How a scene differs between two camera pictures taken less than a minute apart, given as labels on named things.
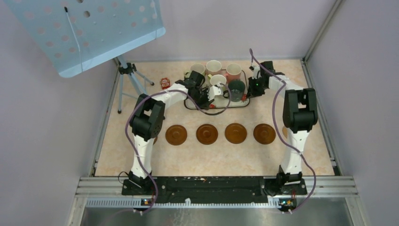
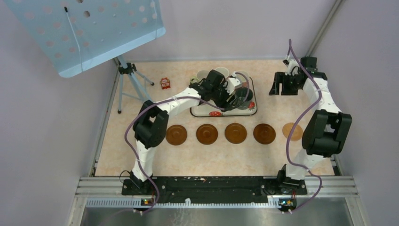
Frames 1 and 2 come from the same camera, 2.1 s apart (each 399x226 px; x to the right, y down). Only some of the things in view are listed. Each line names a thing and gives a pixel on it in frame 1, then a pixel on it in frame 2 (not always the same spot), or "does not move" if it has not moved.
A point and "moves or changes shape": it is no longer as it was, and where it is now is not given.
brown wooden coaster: (176, 134) does not move
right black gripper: (251, 91) -> (280, 78)
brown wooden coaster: (207, 133) does not move
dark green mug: (236, 88) moves or changes shape
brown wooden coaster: (235, 133) does not move
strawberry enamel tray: (222, 103) moves or changes shape
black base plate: (213, 189) does not move
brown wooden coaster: (264, 133) does not move
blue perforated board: (76, 35) does not move
